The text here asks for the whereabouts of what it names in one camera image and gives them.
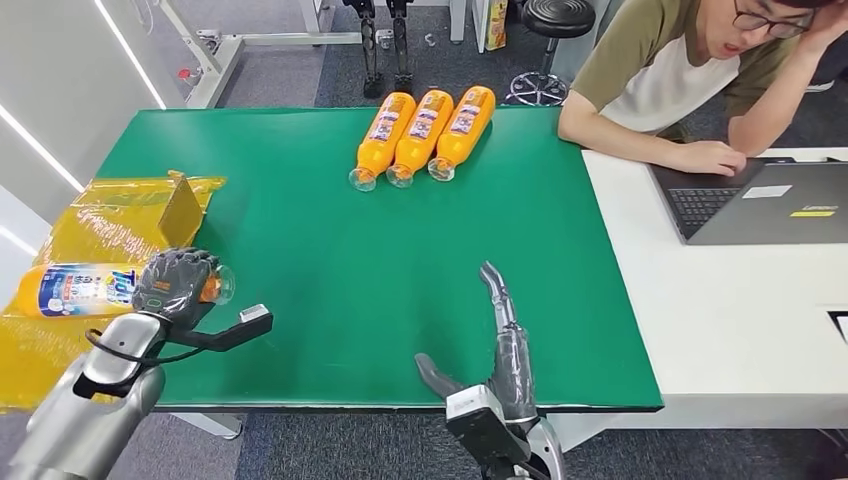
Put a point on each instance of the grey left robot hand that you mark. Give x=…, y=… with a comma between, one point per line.
x=172, y=285

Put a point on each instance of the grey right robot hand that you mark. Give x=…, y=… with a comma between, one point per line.
x=513, y=371

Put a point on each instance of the orange bottle with blue label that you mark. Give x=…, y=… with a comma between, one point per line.
x=79, y=290

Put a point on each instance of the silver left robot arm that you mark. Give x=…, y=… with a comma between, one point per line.
x=86, y=411

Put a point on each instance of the orange bottle with clear cap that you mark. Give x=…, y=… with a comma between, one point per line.
x=464, y=124
x=420, y=131
x=384, y=136

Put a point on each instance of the box wrapped in yellow film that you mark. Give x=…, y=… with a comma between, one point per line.
x=99, y=218

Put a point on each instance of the green table mat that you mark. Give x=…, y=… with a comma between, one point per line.
x=371, y=252

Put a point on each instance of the person's right hand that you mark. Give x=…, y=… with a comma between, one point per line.
x=712, y=159

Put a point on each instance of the person's hand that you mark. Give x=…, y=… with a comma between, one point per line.
x=712, y=159
x=825, y=26

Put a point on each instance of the grey laptop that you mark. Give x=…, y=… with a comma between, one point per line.
x=768, y=202

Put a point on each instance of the black robot leg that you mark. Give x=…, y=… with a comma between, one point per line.
x=400, y=46
x=369, y=46

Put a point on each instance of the person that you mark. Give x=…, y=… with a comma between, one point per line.
x=656, y=73

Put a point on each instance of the black-framed device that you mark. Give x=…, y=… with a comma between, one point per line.
x=841, y=326

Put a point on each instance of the black round stool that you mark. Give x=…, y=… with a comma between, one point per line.
x=553, y=36

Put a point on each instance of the yellow carton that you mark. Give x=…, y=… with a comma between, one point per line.
x=497, y=25

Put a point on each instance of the black-rimmed glasses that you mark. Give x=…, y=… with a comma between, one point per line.
x=762, y=22

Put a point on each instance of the person's left hand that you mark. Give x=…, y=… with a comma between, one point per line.
x=825, y=26

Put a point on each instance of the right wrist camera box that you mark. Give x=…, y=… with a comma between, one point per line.
x=480, y=424

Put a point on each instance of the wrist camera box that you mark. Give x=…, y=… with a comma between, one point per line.
x=232, y=331
x=480, y=424

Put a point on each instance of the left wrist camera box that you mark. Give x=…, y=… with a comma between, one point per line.
x=232, y=331

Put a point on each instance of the white table leg bracket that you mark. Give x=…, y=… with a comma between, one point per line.
x=208, y=424

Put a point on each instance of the white metal table frame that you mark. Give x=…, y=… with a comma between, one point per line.
x=215, y=56

